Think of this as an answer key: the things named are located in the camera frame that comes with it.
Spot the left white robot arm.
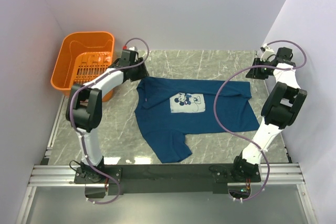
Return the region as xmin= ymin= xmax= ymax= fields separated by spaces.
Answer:
xmin=66 ymin=48 xmax=150 ymax=183

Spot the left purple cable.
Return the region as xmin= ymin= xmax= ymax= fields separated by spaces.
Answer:
xmin=68 ymin=37 xmax=151 ymax=205

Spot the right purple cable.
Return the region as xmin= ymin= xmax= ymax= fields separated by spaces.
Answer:
xmin=213 ymin=40 xmax=309 ymax=201

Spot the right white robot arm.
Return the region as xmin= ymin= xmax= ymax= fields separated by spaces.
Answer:
xmin=230 ymin=44 xmax=307 ymax=182

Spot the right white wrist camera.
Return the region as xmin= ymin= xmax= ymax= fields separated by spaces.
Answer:
xmin=260 ymin=44 xmax=275 ymax=61

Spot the aluminium frame rail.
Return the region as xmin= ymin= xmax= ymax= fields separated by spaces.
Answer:
xmin=17 ymin=92 xmax=318 ymax=223

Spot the purple cable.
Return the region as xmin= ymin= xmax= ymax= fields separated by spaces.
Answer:
xmin=68 ymin=37 xmax=151 ymax=205
xmin=213 ymin=40 xmax=309 ymax=201

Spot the orange plastic basket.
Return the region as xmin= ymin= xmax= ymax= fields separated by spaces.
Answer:
xmin=50 ymin=31 xmax=116 ymax=96

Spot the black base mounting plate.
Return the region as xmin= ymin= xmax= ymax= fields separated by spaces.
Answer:
xmin=74 ymin=164 xmax=261 ymax=198

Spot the blue mickey mouse t-shirt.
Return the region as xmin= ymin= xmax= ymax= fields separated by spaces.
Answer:
xmin=134 ymin=77 xmax=259 ymax=163

